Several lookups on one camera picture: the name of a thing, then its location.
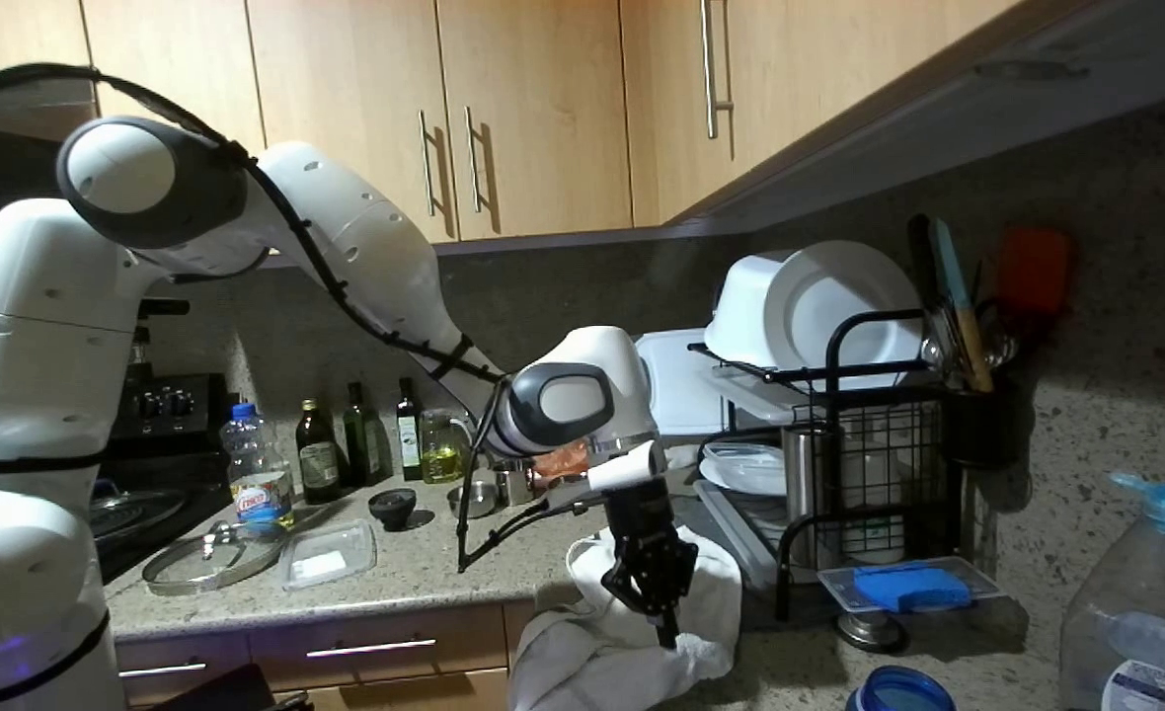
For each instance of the white bowl in rack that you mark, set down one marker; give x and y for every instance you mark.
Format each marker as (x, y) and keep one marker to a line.
(751, 313)

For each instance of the orange spatula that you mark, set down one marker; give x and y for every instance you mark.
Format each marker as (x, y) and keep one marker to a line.
(1037, 275)

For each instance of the blue round lid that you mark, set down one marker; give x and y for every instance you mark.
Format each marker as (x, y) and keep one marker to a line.
(897, 687)

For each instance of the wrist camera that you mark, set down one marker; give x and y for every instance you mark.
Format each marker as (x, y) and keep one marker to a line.
(633, 466)

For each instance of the orange plastic bag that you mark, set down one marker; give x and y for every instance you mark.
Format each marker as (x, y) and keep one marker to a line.
(564, 464)

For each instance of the black dish rack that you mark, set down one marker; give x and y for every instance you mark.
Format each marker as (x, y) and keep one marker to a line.
(866, 471)

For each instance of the plastic water bottle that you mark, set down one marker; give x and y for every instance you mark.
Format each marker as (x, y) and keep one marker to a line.
(253, 471)

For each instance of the white plate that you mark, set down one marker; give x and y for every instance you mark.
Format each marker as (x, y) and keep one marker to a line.
(848, 302)

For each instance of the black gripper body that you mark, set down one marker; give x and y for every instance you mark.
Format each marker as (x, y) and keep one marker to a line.
(652, 563)

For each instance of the black stove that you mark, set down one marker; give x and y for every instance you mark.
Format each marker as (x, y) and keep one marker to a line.
(165, 455)

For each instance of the clear plastic container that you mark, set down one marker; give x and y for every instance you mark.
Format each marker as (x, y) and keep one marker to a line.
(330, 555)

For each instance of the white plastic jug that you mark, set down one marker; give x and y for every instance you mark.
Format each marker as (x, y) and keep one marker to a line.
(681, 379)

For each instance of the white towel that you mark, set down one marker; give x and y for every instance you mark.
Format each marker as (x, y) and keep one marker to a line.
(608, 655)

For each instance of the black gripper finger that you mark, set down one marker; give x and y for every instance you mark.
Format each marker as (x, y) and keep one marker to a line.
(668, 625)

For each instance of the large clear water jug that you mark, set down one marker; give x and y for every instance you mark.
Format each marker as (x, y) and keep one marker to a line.
(1112, 647)

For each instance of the teal handled utensil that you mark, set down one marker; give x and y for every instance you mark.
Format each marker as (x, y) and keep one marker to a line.
(963, 310)

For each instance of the green glass bottle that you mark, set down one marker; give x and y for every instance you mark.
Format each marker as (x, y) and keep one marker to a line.
(364, 437)

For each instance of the dark glass bottle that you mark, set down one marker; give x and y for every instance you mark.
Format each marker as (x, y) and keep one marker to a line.
(319, 451)

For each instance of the glass pot lid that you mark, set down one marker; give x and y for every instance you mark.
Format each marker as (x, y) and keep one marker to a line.
(206, 563)

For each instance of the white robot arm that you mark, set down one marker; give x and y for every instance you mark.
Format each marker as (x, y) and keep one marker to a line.
(152, 200)

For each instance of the small black bowl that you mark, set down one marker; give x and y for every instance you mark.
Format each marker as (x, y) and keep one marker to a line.
(394, 505)

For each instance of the grey drying mat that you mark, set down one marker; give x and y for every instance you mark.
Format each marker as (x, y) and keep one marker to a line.
(751, 527)

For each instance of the clear plastic lid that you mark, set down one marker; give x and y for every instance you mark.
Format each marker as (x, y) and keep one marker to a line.
(744, 466)

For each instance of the olive oil bottle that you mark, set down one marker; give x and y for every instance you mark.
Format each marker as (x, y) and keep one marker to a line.
(410, 430)

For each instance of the round oil jar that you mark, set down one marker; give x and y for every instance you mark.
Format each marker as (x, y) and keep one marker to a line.
(447, 446)

